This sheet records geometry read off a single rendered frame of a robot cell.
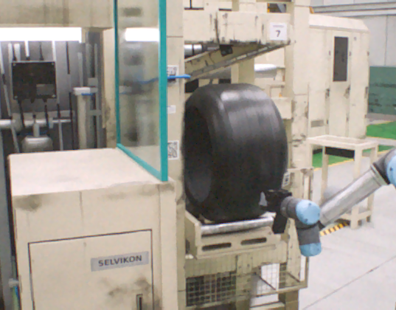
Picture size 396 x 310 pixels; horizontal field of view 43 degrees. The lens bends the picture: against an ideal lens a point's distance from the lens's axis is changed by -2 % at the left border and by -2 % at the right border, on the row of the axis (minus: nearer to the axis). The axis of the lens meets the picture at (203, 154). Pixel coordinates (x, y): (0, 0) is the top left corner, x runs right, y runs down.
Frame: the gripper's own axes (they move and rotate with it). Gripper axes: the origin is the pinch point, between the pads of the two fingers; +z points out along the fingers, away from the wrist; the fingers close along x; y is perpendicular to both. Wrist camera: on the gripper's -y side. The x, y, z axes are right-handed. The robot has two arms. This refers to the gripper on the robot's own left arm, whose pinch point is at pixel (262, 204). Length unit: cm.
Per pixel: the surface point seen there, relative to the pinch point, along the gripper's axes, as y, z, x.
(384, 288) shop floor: -90, 103, -146
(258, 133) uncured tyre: 28.1, -3.8, 2.7
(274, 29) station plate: 74, 35, -27
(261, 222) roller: -9.5, 11.3, -4.7
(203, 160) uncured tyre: 15, 50, 5
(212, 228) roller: -9.3, 11.2, 17.0
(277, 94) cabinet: 62, 421, -241
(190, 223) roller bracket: -6.2, 11.7, 26.0
